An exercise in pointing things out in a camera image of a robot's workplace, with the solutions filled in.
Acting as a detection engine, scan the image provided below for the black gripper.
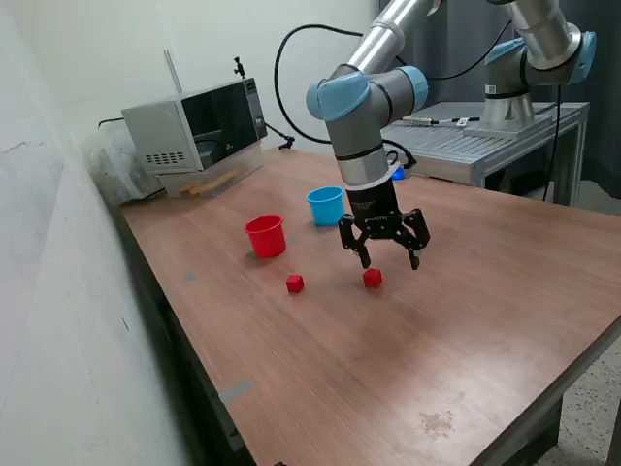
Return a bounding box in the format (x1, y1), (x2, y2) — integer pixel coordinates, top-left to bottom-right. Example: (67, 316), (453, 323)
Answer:
(337, 178), (432, 272)

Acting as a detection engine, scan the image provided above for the blue plastic cup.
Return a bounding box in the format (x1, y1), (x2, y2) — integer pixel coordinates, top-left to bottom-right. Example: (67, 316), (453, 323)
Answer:
(306, 185), (347, 228)

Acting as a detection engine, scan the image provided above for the aluminium profile robot stand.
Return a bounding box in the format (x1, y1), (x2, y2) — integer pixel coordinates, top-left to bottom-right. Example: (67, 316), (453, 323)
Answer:
(381, 100), (591, 206)

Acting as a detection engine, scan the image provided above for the red plastic cup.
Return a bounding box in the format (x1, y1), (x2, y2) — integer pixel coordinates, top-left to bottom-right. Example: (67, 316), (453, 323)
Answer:
(244, 214), (287, 259)

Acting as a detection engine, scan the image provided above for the aluminium base mounting plate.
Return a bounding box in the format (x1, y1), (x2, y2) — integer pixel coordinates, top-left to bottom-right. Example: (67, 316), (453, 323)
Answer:
(463, 114), (554, 140)

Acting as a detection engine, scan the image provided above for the grey tape strip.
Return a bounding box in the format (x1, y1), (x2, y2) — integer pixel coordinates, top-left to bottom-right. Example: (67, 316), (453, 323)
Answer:
(217, 379), (252, 405)

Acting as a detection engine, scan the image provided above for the silver microwave oven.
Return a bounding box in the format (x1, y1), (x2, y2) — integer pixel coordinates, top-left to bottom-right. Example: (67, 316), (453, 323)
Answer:
(120, 77), (269, 177)

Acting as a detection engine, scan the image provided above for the thin white rod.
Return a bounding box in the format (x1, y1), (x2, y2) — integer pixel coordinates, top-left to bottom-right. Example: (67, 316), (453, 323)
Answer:
(163, 48), (184, 94)

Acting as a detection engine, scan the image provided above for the clear plastic bag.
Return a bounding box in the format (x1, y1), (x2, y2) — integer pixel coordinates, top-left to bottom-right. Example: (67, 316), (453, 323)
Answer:
(80, 126), (164, 208)

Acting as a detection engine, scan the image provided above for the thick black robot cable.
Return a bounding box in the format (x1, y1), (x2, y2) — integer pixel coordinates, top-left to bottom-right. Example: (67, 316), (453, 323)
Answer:
(402, 115), (482, 128)

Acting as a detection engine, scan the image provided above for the black camera cable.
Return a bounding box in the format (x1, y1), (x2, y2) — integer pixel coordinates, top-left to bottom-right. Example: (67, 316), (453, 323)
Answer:
(273, 18), (515, 169)

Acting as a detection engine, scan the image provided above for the black power cable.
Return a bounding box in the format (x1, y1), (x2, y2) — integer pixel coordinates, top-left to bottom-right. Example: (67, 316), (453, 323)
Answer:
(543, 84), (565, 203)

